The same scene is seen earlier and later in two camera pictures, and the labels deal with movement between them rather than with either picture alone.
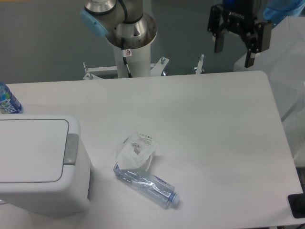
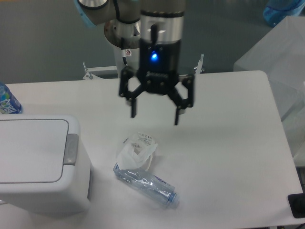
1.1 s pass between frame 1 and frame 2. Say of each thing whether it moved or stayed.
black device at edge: stayed
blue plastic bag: stayed
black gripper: moved
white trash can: stayed
